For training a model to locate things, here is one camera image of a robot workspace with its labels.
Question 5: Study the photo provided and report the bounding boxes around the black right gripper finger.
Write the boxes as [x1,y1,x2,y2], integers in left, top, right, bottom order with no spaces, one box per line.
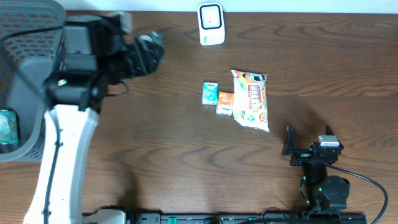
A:
[325,125,341,146]
[281,126,296,156]

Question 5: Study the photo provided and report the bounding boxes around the large white snack bag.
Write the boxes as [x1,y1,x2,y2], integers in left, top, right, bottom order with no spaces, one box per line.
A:
[231,70,270,133]

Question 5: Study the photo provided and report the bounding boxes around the orange small snack packet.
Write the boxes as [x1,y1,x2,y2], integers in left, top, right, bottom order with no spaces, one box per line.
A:
[216,91,234,116]

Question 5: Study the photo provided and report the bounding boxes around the small teal tissue pack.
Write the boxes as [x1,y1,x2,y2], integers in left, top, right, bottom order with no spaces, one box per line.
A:
[201,82,218,105]

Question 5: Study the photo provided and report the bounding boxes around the teal snack packet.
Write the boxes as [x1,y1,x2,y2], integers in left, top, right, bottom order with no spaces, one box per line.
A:
[1,110,19,145]

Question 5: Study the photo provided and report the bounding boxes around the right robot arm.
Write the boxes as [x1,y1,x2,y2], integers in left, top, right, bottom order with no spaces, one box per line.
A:
[282,126,350,218]

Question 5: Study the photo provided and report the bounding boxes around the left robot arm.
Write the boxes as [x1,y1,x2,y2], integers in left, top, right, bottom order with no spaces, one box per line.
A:
[24,12,164,223]

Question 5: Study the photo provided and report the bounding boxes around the white barcode scanner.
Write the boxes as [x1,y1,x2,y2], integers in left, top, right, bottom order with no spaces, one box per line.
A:
[197,2,226,46]

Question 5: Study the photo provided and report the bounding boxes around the grey plastic mesh basket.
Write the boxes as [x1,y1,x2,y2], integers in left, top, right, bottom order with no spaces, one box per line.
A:
[1,0,66,162]

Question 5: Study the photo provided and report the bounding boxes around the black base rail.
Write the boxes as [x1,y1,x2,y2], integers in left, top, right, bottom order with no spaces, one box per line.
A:
[82,209,367,224]

